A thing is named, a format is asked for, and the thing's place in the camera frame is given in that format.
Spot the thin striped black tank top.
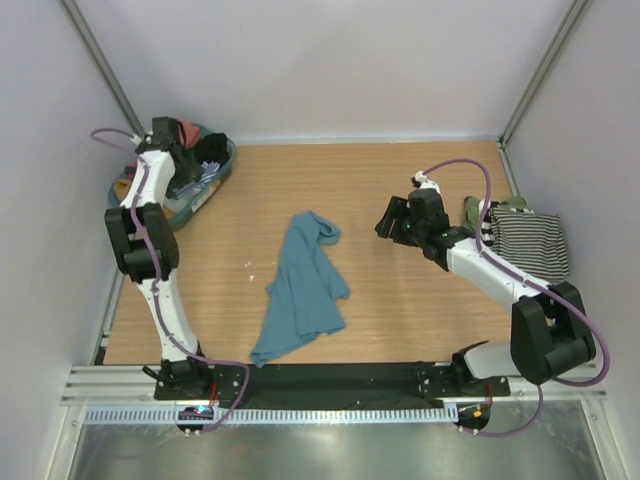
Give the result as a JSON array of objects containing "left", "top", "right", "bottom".
[{"left": 490, "top": 208, "right": 570, "bottom": 284}]

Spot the light blue garment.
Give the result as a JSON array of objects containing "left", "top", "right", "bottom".
[{"left": 250, "top": 211, "right": 351, "bottom": 368}]

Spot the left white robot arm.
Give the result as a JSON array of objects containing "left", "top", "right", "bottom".
[{"left": 104, "top": 117, "right": 203, "bottom": 365}]

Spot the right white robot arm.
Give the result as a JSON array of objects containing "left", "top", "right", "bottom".
[{"left": 375, "top": 181, "right": 596, "bottom": 396}]

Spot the olive green folded tank top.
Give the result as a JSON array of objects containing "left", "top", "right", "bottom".
[{"left": 462, "top": 196, "right": 533, "bottom": 236}]

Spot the coral red garment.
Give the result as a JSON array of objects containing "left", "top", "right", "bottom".
[{"left": 178, "top": 119, "right": 201, "bottom": 149}]

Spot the black garment in basket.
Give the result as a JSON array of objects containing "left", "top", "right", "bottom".
[{"left": 192, "top": 133, "right": 230, "bottom": 167}]

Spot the white striped garment in basket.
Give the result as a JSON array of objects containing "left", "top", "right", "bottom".
[{"left": 166, "top": 162, "right": 223, "bottom": 200}]

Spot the mustard brown garment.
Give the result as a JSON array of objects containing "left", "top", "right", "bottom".
[{"left": 112, "top": 178, "right": 131, "bottom": 206}]

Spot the teal laundry basket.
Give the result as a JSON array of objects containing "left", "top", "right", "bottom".
[{"left": 107, "top": 133, "right": 238, "bottom": 234}]

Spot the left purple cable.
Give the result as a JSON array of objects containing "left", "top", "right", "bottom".
[{"left": 89, "top": 127, "right": 251, "bottom": 434}]

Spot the purple cable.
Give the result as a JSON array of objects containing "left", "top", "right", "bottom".
[
  {"left": 422, "top": 158, "right": 612, "bottom": 437},
  {"left": 89, "top": 127, "right": 251, "bottom": 434}
]

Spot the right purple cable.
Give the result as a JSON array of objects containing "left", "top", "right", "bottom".
[{"left": 422, "top": 158, "right": 612, "bottom": 437}]

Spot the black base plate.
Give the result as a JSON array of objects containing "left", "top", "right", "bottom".
[{"left": 142, "top": 361, "right": 510, "bottom": 410}]

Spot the aluminium frame rail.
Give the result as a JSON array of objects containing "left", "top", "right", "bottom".
[{"left": 60, "top": 362, "right": 609, "bottom": 406}]

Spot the slotted white cable duct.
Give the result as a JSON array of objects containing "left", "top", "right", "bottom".
[{"left": 84, "top": 404, "right": 458, "bottom": 426}]

